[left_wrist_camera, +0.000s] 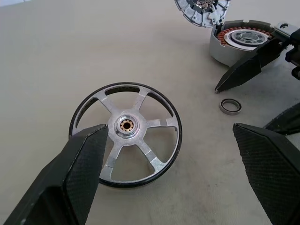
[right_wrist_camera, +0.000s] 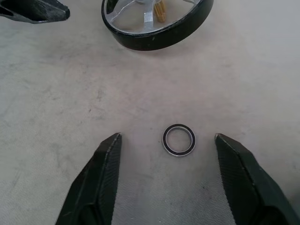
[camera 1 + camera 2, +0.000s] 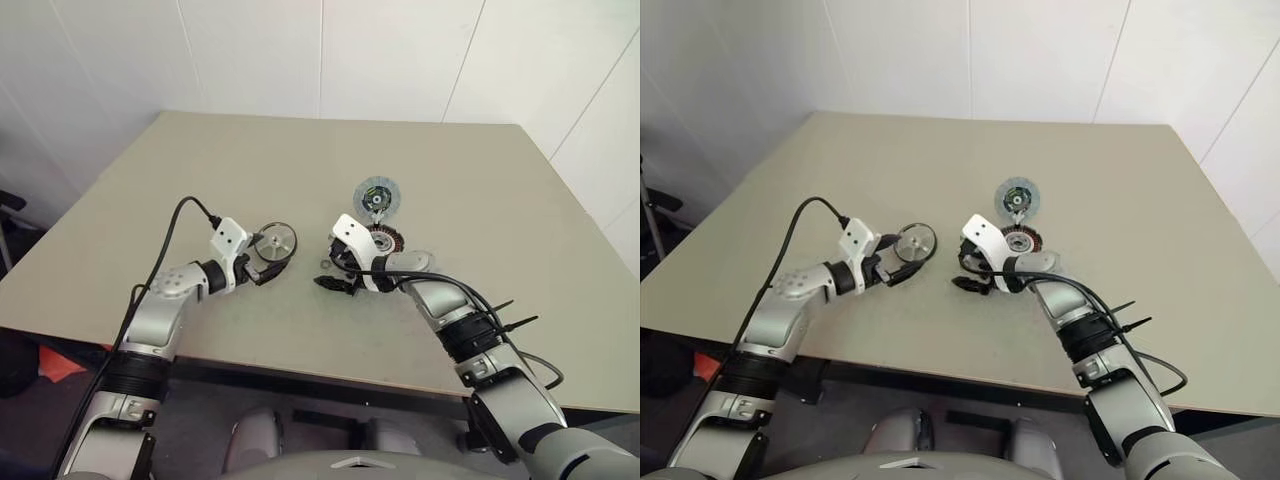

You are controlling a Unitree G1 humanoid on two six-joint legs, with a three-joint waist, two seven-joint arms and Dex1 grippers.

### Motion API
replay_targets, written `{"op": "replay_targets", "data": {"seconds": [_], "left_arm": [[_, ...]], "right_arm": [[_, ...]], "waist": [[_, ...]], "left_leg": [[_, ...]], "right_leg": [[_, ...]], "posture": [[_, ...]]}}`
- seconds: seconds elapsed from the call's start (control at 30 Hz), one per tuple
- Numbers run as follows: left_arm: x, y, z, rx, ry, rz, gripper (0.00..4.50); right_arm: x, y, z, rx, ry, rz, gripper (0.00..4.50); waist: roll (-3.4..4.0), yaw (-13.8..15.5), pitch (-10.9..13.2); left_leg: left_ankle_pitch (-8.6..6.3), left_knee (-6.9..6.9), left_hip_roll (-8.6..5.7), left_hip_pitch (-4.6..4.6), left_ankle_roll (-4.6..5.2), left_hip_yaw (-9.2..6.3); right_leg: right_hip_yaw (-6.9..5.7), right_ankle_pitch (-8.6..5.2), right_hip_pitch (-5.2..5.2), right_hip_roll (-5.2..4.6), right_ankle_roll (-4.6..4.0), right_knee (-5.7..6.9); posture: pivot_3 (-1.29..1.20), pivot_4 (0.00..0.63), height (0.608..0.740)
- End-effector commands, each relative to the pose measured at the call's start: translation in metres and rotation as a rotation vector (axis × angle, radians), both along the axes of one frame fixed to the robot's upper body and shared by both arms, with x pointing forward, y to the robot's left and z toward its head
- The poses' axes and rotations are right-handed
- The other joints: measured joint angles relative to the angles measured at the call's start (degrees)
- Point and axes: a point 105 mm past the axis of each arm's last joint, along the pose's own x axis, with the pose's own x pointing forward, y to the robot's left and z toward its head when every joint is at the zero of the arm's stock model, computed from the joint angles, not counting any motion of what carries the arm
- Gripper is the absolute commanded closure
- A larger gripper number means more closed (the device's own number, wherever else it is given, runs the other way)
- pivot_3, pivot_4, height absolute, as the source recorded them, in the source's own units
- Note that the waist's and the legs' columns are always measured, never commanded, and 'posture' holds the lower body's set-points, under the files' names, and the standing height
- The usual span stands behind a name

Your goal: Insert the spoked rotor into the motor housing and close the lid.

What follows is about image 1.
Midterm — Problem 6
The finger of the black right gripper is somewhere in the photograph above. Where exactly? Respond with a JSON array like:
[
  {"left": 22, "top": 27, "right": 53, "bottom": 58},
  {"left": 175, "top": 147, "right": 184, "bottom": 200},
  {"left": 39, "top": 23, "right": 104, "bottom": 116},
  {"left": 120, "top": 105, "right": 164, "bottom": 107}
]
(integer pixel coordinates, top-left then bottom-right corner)
[
  {"left": 214, "top": 37, "right": 291, "bottom": 93},
  {"left": 263, "top": 102, "right": 300, "bottom": 135}
]

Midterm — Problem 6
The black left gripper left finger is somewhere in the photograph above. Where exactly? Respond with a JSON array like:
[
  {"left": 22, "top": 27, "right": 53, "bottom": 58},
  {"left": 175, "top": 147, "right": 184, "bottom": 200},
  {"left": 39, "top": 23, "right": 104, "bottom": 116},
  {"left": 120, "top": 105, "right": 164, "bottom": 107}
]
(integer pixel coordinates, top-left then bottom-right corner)
[{"left": 0, "top": 123, "right": 110, "bottom": 225}]

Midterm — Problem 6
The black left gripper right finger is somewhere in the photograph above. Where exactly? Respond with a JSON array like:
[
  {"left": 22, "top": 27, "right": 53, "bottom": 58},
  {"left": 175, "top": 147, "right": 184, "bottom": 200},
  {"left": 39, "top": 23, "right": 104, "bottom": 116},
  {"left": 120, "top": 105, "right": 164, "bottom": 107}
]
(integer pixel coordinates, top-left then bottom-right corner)
[{"left": 232, "top": 123, "right": 300, "bottom": 225}]

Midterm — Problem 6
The silver spoked rotor black rim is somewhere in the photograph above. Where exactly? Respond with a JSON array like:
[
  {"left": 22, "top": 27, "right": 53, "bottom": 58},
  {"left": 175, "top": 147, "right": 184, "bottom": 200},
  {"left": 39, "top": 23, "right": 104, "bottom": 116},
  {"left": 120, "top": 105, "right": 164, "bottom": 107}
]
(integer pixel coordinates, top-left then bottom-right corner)
[{"left": 68, "top": 82, "right": 183, "bottom": 188}]

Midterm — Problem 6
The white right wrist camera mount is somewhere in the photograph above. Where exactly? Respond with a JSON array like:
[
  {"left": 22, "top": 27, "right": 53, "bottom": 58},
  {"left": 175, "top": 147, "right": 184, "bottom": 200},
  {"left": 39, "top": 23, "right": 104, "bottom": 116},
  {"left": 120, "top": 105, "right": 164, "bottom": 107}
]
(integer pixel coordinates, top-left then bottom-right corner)
[{"left": 274, "top": 22, "right": 300, "bottom": 36}]

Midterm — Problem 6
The small steel bearing ring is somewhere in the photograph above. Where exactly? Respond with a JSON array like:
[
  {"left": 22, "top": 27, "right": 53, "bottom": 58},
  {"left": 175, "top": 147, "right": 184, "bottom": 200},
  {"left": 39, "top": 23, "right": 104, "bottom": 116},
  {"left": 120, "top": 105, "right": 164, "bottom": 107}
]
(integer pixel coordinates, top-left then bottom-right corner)
[{"left": 219, "top": 98, "right": 241, "bottom": 115}]

